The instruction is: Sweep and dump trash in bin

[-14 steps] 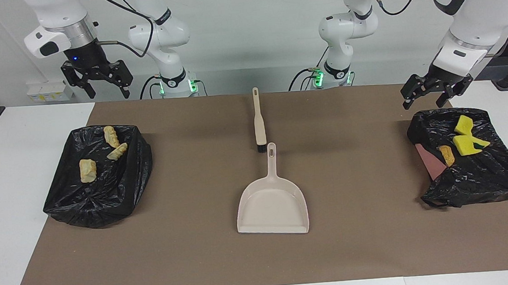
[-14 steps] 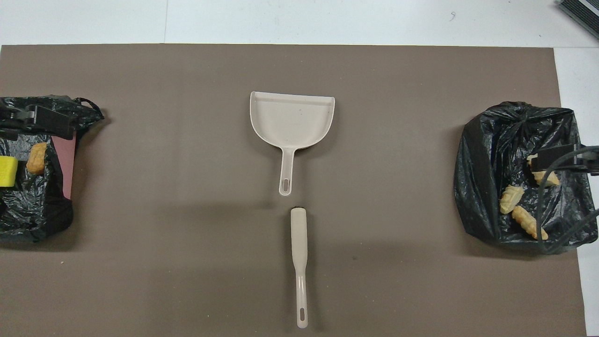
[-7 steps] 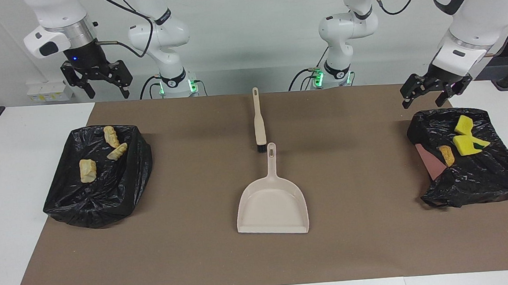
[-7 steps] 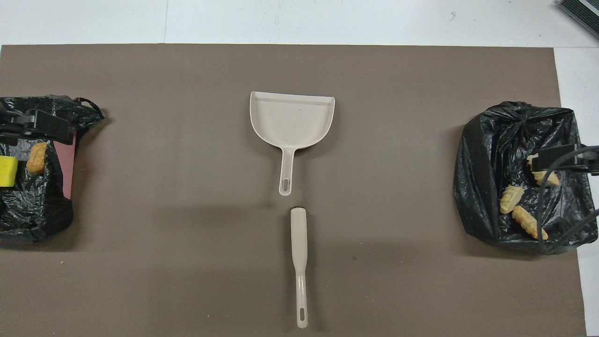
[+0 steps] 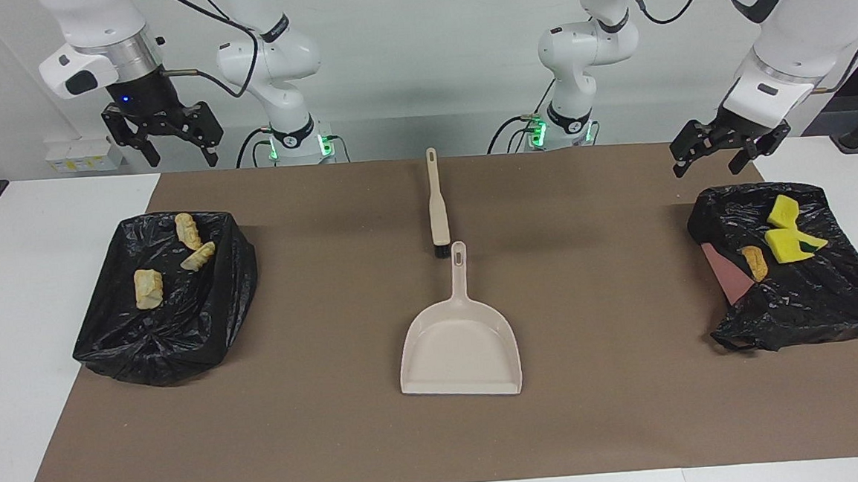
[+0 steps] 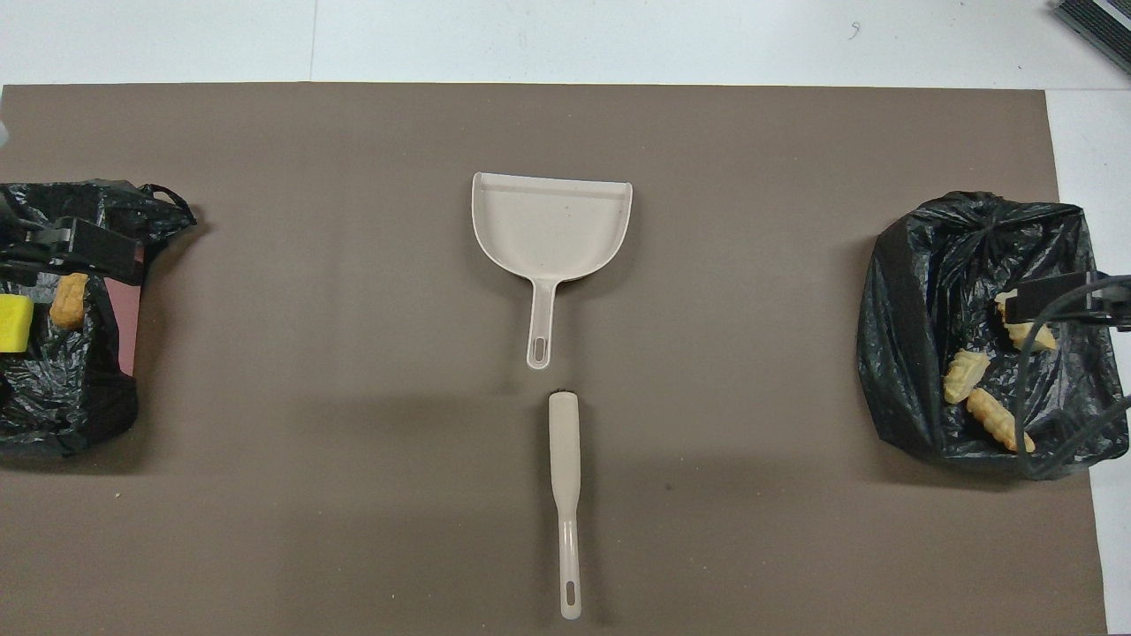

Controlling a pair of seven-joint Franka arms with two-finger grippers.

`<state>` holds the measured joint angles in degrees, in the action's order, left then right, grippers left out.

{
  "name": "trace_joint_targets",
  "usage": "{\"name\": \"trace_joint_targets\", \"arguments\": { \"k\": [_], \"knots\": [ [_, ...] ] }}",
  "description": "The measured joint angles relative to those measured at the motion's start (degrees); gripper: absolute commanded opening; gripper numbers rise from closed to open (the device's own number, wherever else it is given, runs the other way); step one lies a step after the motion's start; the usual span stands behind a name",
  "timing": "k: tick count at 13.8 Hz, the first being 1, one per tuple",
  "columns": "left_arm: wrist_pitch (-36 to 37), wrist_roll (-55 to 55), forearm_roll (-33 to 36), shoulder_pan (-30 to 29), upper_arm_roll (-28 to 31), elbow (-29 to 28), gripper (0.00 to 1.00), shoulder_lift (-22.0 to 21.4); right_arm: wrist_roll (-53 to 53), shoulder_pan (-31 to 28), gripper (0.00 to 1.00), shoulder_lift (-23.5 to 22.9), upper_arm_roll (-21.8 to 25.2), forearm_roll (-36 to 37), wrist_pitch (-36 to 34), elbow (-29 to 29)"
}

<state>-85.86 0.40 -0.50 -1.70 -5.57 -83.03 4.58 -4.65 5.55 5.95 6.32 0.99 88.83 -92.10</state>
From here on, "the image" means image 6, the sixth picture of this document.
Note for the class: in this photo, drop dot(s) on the brown bread roll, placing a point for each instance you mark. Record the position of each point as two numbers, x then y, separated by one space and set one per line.
69 302

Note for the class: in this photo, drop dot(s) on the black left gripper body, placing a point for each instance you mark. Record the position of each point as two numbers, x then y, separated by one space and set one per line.
31 252

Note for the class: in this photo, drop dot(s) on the pale bread chunk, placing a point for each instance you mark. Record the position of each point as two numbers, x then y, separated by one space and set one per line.
1029 334

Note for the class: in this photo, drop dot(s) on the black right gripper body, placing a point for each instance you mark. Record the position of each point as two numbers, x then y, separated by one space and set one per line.
1112 305

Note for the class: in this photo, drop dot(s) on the black trash bag bin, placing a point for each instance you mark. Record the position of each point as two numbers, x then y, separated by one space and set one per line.
919 353

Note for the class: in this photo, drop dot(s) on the brown paper table mat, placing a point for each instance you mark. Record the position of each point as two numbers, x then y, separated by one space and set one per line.
618 424

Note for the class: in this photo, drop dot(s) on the large yellow sponge piece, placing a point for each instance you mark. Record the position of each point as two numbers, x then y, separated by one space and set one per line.
14 324

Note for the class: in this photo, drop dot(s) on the beige plastic dustpan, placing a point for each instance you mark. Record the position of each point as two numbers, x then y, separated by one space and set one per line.
552 225

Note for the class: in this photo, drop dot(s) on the grey ribbed device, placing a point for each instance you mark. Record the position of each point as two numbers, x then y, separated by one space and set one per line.
1104 22

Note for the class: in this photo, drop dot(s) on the beige brush with black bristles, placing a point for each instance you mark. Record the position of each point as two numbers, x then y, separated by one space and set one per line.
564 450

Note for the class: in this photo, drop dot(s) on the black bag lining pink bin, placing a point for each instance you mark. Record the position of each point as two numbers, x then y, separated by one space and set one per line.
62 389

